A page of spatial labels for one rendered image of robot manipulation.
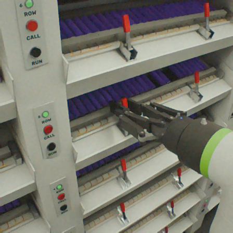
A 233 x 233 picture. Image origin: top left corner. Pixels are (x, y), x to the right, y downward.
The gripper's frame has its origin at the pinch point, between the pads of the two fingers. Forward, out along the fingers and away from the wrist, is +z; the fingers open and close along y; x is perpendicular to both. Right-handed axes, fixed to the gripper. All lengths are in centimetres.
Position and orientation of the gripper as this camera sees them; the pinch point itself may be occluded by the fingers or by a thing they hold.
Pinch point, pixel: (125, 107)
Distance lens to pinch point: 64.9
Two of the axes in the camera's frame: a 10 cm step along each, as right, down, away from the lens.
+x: -0.9, -8.9, -4.5
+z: -5.8, -3.2, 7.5
